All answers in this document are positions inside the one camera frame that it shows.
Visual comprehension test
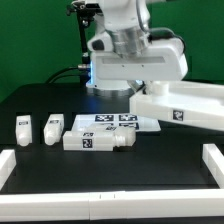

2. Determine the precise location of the white U-shaped fence frame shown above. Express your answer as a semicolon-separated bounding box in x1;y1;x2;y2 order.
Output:
0;144;224;222

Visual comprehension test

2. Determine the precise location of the white marker base sheet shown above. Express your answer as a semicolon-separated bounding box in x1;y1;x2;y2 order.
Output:
72;113;161;132

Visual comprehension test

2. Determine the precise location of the white desk tabletop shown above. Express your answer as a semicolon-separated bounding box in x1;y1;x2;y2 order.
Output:
129;81;224;131

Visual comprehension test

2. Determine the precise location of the black cable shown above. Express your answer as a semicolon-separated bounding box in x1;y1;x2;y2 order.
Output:
45;66;82;84

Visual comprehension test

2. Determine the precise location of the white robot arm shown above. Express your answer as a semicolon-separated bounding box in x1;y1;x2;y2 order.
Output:
78;0;188;96

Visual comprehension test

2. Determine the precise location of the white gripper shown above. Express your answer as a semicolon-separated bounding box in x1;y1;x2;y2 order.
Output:
87;33;188;90

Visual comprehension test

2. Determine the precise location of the black camera stand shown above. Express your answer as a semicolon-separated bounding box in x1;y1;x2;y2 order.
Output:
66;1;95;65

